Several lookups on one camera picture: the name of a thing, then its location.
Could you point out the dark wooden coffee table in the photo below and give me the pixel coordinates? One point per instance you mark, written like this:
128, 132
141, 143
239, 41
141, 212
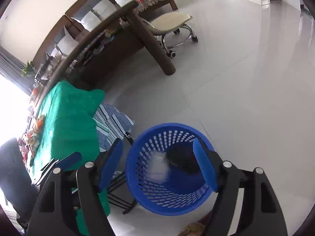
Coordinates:
100, 52

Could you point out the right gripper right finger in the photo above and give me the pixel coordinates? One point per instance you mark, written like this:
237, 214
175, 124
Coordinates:
223, 177

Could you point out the dark red slipper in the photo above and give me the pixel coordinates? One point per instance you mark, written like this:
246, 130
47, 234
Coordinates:
196, 228

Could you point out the blue plastic trash basket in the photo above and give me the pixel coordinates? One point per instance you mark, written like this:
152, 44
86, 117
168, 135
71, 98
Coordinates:
182, 193

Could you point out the potted green plant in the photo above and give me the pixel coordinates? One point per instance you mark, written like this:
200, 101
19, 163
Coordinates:
29, 70

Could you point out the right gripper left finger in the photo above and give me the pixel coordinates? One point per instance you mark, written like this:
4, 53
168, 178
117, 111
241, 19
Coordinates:
94, 177

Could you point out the orange white plastic bag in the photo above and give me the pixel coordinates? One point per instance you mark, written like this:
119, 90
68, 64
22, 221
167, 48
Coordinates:
39, 124

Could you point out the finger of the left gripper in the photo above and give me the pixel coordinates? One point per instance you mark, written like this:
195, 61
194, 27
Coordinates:
65, 163

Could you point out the striped cloth under table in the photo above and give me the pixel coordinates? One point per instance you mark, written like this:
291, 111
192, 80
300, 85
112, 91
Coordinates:
111, 124

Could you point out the brown wooden sofa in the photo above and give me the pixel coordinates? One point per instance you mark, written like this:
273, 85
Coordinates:
77, 30

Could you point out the grey curtain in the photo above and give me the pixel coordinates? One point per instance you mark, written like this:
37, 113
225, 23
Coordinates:
11, 69

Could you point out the beige rolling stool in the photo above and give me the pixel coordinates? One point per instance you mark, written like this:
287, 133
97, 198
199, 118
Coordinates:
167, 23

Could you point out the green tablecloth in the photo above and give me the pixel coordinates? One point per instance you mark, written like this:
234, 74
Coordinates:
69, 127

